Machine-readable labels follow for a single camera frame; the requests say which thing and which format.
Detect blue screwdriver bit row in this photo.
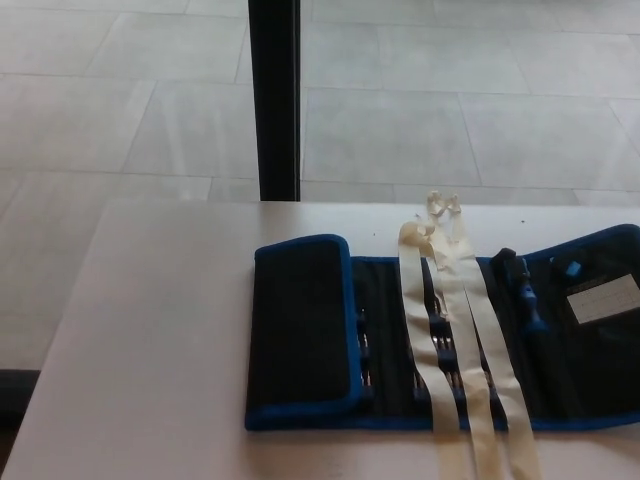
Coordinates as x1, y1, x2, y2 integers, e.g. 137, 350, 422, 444
411, 294, 466, 404
351, 292, 375, 404

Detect blue and black screwdriver handle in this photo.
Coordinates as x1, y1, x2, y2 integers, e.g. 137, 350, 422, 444
490, 247, 552, 347

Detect wide cream masking tape strip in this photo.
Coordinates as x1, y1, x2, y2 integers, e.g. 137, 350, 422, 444
396, 221, 474, 480

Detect white label card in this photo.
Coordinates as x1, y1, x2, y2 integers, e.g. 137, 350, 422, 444
566, 278, 640, 324

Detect crumpled cream masking tape strip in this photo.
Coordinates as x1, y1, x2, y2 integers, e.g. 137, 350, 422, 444
423, 189, 502, 480

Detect black vertical post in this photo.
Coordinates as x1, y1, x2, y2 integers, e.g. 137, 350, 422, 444
247, 0, 303, 203

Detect cream fabric straps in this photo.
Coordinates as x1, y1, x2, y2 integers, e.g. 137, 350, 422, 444
446, 193, 544, 480

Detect black toolkit pouch blue trim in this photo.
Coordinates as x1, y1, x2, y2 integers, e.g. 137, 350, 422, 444
243, 223, 640, 434

